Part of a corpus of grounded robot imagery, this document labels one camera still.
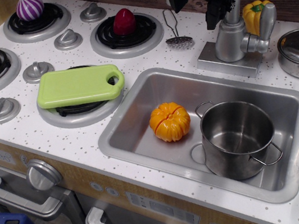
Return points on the small metal strainer spoon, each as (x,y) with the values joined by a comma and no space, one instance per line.
(176,41)

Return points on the silver sink basin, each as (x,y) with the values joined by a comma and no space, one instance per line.
(129,137)

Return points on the orange toy pumpkin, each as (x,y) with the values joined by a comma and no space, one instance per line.
(170,122)

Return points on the silver stove knob left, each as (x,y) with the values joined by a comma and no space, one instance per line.
(33,73)

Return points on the green plastic cutting board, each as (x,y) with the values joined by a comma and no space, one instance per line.
(77,86)

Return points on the silver stove knob back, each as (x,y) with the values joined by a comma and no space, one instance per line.
(93,13)

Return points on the steel pot in sink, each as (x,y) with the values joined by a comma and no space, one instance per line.
(236,137)

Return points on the purple striped toy onion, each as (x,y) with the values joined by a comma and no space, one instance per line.
(29,10)

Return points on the silver oven dial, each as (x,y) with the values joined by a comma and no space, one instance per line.
(42,176)

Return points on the silver stove knob middle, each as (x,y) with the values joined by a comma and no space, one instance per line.
(68,40)

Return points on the silver toy faucet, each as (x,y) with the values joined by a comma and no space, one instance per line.
(236,51)

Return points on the back left stove burner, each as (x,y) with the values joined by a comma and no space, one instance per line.
(54,19)

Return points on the silver stove knob front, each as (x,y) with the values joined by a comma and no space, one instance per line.
(9,109)

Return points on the yellow toy bell pepper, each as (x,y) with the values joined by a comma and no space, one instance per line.
(251,14)

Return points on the silver oven door handle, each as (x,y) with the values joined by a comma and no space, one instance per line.
(55,206)

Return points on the front right stove burner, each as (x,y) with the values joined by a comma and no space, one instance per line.
(81,115)

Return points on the back right stove burner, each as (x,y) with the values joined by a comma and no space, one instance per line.
(148,34)

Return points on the silver stove knob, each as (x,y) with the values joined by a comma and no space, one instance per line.
(33,73)
(9,109)
(68,40)
(93,13)

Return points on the red toy egg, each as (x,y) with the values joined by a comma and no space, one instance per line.
(124,22)

